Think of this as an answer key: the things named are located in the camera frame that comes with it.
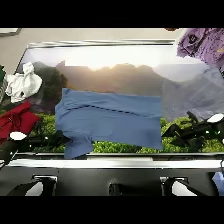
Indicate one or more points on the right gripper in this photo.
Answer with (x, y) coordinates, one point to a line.
(173, 130)

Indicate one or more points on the blue T-shirt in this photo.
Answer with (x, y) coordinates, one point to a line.
(110, 120)

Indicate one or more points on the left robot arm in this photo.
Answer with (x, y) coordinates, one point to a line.
(13, 146)

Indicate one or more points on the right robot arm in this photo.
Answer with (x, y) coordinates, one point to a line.
(206, 128)

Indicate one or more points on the pale blue garment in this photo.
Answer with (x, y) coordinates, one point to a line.
(219, 183)

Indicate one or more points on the purple garment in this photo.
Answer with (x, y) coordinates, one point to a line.
(203, 43)

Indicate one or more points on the red garment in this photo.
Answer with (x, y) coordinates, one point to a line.
(18, 120)

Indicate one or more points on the white garment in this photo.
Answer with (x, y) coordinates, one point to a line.
(22, 83)

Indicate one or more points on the dark green garment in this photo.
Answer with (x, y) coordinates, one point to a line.
(1, 75)

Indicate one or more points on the silver frame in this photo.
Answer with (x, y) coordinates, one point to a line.
(113, 165)

